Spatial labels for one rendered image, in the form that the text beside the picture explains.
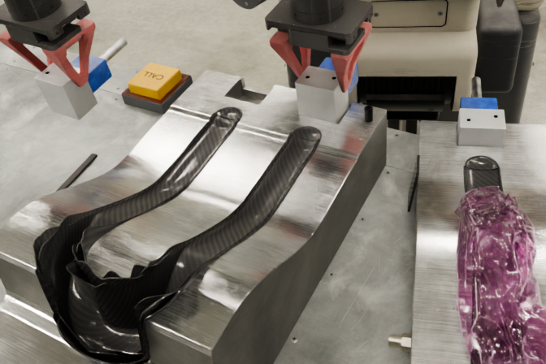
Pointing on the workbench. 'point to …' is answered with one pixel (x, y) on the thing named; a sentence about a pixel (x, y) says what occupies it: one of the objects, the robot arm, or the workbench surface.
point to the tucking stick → (78, 171)
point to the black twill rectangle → (413, 183)
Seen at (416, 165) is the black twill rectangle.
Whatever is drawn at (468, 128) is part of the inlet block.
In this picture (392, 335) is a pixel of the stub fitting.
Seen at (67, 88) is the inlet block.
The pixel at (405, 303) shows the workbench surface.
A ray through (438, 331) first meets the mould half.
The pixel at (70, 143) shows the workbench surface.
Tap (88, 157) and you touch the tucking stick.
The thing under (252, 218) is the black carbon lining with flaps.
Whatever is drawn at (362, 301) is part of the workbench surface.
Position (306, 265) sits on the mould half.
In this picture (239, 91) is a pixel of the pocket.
